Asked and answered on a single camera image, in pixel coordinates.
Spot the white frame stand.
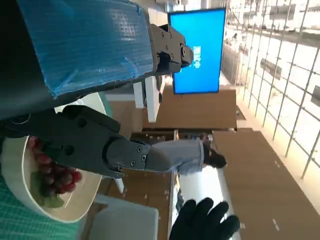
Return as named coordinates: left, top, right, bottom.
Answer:
left=133, top=74, right=163, bottom=123

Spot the person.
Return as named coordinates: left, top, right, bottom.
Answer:
left=149, top=137, right=228, bottom=176

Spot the blue screen monitor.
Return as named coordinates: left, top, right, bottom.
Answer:
left=167, top=7, right=227, bottom=95

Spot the purple toy grapes bunch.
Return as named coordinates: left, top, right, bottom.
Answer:
left=26, top=136, right=83, bottom=210

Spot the white square plate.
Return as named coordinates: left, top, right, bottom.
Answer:
left=0, top=91, right=113, bottom=224

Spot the green cutting mat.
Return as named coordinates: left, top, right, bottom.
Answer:
left=0, top=93, right=114, bottom=240

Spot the black left hand blue tape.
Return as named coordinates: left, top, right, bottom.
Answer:
left=0, top=0, right=195, bottom=179

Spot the black knitted glove right hand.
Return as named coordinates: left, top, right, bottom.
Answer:
left=168, top=197, right=241, bottom=240

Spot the white desk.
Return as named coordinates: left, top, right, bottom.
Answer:
left=174, top=166, right=227, bottom=218

